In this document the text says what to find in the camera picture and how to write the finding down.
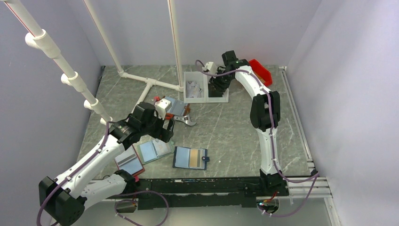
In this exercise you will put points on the red plastic bin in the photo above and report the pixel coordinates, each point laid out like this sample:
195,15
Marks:
261,72

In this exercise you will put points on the green open card holder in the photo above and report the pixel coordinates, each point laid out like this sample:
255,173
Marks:
153,150

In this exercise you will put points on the orange handled adjustable wrench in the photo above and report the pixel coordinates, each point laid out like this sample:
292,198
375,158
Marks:
185,119

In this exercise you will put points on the white bin with black cards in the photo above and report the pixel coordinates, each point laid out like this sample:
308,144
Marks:
223,99

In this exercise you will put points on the red open card holder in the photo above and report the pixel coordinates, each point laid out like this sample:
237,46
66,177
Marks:
130,162

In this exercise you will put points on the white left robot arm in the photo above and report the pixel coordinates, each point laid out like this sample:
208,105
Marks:
66,197

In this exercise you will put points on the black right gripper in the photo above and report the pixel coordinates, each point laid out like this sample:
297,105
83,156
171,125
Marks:
222,87

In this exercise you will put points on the navy blue card holder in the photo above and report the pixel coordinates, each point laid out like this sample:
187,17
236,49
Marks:
182,155

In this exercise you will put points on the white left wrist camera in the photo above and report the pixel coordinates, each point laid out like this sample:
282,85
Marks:
162,106

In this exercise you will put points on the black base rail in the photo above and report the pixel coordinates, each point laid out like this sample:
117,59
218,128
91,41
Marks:
203,192

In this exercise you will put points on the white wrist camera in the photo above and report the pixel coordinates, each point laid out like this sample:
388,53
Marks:
210,67
162,106

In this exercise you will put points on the white pvc pipe frame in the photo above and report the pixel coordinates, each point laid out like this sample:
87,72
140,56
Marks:
33,87

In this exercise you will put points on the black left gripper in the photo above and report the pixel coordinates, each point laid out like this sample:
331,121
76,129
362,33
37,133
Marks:
166,133

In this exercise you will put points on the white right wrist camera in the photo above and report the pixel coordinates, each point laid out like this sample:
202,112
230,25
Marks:
210,67

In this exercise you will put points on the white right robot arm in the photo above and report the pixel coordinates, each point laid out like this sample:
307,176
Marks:
265,112

